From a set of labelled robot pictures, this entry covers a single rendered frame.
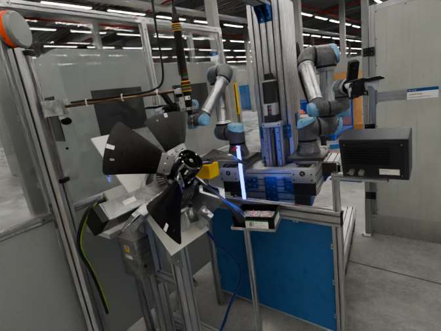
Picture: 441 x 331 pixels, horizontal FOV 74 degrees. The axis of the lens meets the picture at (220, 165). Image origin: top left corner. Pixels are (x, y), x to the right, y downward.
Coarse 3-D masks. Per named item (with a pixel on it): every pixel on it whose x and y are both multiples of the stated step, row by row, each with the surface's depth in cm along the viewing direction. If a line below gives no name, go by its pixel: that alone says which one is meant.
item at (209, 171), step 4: (208, 164) 184; (212, 164) 184; (216, 164) 187; (204, 168) 184; (208, 168) 182; (212, 168) 184; (216, 168) 188; (200, 172) 187; (204, 172) 184; (208, 172) 182; (212, 172) 185; (216, 172) 188; (196, 176) 190; (200, 176) 188; (204, 176) 185; (208, 176) 183; (212, 176) 185; (216, 176) 188
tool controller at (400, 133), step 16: (384, 128) 125; (400, 128) 120; (352, 144) 125; (368, 144) 121; (384, 144) 118; (400, 144) 114; (352, 160) 128; (368, 160) 125; (384, 160) 121; (400, 160) 117; (352, 176) 133; (368, 176) 129; (384, 176) 124; (400, 176) 120
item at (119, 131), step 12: (120, 132) 120; (132, 132) 123; (120, 144) 120; (132, 144) 122; (144, 144) 124; (108, 156) 117; (120, 156) 119; (132, 156) 122; (144, 156) 124; (156, 156) 127; (108, 168) 117; (120, 168) 120; (132, 168) 123; (144, 168) 125; (156, 168) 127
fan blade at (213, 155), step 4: (212, 152) 160; (216, 152) 160; (224, 152) 162; (204, 156) 153; (208, 156) 152; (212, 156) 152; (216, 156) 151; (220, 156) 152; (224, 156) 154; (228, 156) 155; (232, 156) 158; (204, 160) 143; (208, 160) 142; (212, 160) 142; (216, 160) 143; (220, 160) 145; (224, 160) 146; (228, 160) 148; (232, 160) 150; (236, 160) 152; (240, 160) 155; (244, 164) 152
